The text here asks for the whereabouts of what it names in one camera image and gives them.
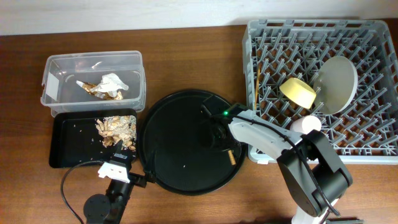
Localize grey round plate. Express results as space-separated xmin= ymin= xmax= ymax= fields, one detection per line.
xmin=313 ymin=56 xmax=358 ymax=115

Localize black rectangular tray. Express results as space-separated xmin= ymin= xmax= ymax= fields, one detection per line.
xmin=49 ymin=108 xmax=136 ymax=168

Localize pink cup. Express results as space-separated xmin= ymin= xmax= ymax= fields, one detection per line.
xmin=290 ymin=115 xmax=322 ymax=134

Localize grey dishwasher rack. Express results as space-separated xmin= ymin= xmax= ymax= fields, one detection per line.
xmin=242 ymin=19 xmax=397 ymax=165

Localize food scraps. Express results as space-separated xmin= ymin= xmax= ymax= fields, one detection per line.
xmin=95 ymin=115 xmax=137 ymax=151

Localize round black serving tray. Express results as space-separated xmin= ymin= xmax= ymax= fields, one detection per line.
xmin=137 ymin=90 xmax=248 ymax=195

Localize clear plastic bin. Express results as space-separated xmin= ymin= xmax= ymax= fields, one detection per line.
xmin=40 ymin=50 xmax=146 ymax=116

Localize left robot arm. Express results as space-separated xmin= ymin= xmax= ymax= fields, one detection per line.
xmin=83 ymin=141 xmax=155 ymax=223

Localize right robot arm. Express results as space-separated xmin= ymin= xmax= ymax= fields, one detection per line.
xmin=201 ymin=95 xmax=353 ymax=223

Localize yellow bowl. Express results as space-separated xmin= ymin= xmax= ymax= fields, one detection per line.
xmin=279 ymin=78 xmax=317 ymax=109

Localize white napkin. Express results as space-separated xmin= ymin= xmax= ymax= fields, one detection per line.
xmin=90 ymin=73 xmax=129 ymax=98

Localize wooden chopstick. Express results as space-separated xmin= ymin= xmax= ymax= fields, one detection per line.
xmin=254 ymin=62 xmax=262 ymax=111
xmin=228 ymin=150 xmax=236 ymax=166

